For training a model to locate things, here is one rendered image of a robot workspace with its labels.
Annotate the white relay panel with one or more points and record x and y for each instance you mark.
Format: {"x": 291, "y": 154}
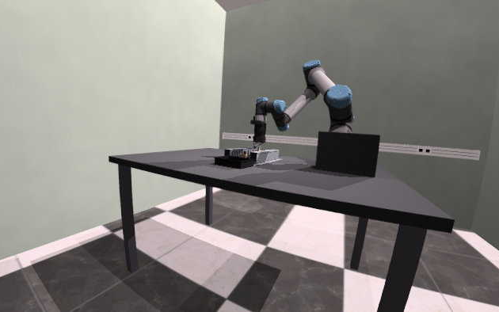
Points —
{"x": 260, "y": 157}

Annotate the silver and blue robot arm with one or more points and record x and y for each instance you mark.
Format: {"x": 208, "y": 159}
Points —
{"x": 339, "y": 98}

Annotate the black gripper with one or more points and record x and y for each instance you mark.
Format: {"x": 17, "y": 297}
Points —
{"x": 259, "y": 130}

